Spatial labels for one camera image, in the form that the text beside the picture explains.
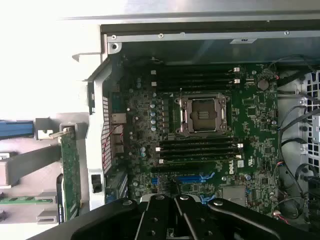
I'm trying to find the silver finned chipset heatsink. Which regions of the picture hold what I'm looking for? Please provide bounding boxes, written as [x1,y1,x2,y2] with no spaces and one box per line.
[222,186,247,201]

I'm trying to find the blue expansion slot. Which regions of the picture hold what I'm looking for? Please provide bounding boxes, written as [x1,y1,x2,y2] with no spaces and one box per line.
[150,175,215,186]

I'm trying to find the long black expansion slot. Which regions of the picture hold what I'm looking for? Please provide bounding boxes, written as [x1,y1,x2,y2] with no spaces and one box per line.
[150,166,201,174]

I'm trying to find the RAM slot white clips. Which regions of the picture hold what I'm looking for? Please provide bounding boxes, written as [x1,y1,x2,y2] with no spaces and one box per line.
[157,154,242,166]
[150,66,241,75]
[150,77,241,87]
[155,143,245,153]

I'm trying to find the RAM slot black clips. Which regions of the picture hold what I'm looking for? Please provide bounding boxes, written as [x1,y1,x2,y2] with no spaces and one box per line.
[156,84,237,92]
[159,149,238,158]
[156,72,237,80]

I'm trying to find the silver USB port block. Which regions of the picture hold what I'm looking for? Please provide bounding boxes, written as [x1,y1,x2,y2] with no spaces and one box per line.
[112,133,125,154]

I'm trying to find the silver ethernet port block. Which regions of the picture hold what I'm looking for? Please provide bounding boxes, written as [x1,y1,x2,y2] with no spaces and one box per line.
[111,112,127,125]

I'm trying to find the green Dell motherboard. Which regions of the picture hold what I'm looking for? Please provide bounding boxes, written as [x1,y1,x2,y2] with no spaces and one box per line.
[109,58,282,221]

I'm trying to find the silver CPU socket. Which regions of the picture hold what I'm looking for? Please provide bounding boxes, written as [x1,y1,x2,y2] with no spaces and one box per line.
[174,92,233,138]

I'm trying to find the green RAM stick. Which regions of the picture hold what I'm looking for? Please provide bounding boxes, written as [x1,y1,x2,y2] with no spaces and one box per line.
[0,196,58,205]

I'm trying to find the grey printed parts rack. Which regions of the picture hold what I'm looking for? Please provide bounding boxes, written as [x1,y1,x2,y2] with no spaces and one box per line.
[0,112,88,226]

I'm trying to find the hard disk in blue carrier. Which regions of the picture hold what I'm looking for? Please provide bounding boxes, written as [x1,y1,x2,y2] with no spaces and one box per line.
[0,120,35,140]

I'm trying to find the grey metal PC case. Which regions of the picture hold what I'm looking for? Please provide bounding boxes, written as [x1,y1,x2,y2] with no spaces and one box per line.
[72,23,320,240]

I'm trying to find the red black twisted wire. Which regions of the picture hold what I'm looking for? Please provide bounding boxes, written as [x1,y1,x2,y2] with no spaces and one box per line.
[101,124,125,161]

